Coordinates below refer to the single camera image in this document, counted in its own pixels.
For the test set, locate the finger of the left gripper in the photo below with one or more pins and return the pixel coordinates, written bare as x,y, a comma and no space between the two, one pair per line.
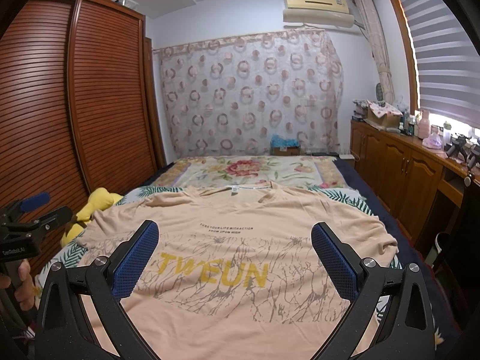
55,219
33,203

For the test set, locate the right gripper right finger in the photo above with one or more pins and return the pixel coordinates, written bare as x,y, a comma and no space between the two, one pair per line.
406,330

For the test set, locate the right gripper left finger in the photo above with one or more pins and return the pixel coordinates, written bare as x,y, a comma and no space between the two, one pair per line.
64,330

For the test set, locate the beige printed t-shirt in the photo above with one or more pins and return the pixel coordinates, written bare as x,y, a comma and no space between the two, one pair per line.
234,274

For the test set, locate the person's left hand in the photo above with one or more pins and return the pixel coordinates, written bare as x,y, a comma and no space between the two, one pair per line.
24,294

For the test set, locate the dark blue bed sheet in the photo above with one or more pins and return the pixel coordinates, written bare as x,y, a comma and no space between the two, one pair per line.
360,195

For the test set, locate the yellow pikachu plush toy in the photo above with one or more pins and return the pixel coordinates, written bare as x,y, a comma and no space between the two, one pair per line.
98,200

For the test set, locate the brown louvered wardrobe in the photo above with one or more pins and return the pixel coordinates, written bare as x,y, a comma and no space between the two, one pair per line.
78,108

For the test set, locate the wooden sideboard cabinet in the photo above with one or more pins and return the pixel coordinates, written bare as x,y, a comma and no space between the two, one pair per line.
416,183

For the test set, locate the pink bottle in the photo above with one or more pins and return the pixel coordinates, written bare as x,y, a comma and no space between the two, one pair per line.
424,125

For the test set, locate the pink circle pattern curtain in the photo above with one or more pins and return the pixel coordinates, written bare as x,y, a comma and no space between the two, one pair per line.
233,95

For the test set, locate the open cardboard box on cabinet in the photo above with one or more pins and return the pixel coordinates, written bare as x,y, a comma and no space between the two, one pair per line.
383,114

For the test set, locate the cardboard box with blue items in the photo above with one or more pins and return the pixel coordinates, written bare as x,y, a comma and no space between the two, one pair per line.
280,146

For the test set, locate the small round fan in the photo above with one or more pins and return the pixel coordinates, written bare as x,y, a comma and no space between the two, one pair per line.
379,93

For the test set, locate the grey zebra window blind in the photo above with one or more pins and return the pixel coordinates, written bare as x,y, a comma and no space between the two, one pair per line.
447,63

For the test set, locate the beige tied window curtain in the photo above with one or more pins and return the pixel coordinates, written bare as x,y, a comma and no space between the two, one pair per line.
376,39

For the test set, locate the wall air conditioner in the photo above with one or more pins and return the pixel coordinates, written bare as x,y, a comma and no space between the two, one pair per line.
324,12

